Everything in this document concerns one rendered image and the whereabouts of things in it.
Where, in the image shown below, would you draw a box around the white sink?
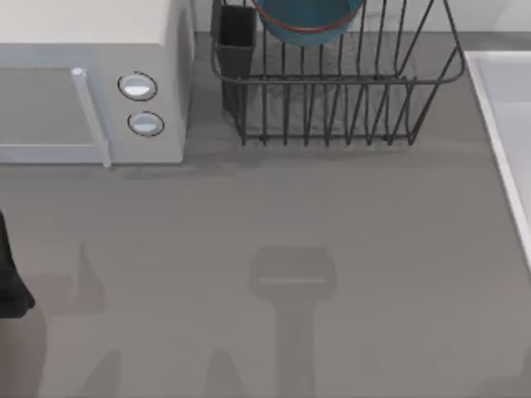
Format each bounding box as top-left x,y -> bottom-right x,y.
463,51 -> 531,274

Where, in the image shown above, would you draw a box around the blue bowl with red rim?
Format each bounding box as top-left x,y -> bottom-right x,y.
251,0 -> 368,46

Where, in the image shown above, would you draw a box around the round microwave knob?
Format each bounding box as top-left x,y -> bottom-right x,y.
126,110 -> 166,138
117,71 -> 159,103

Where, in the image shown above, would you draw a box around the black cutlery holder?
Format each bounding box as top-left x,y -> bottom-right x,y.
210,0 -> 258,112

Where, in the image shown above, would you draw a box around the black wire dish rack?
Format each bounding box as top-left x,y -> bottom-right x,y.
209,0 -> 466,148

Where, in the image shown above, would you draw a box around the pale microwave oven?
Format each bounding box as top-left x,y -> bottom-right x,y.
0,0 -> 197,167

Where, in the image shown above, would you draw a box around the microwave oven door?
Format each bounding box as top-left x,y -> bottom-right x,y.
0,66 -> 110,165

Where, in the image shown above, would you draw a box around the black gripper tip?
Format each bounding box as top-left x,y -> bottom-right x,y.
0,210 -> 36,319

